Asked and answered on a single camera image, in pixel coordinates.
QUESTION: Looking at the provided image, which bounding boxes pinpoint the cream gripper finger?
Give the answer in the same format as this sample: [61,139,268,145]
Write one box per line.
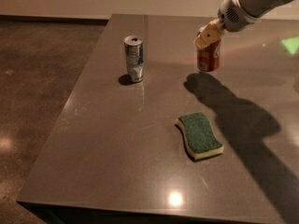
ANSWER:
[194,19,224,50]

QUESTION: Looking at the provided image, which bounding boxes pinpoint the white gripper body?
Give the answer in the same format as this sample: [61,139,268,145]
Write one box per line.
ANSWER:
[218,0,258,33]

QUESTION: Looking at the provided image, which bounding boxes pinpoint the red coke can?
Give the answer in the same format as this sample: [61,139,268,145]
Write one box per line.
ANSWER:
[197,40,221,72]

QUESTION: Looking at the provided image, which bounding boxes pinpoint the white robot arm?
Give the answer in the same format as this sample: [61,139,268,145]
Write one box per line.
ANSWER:
[194,0,293,50]

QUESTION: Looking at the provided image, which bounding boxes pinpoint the silver blue energy drink can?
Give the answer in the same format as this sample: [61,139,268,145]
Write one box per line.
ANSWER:
[124,35,144,83]

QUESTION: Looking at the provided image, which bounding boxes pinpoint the green yellow sponge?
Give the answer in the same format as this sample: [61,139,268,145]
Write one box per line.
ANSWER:
[176,112,224,161]

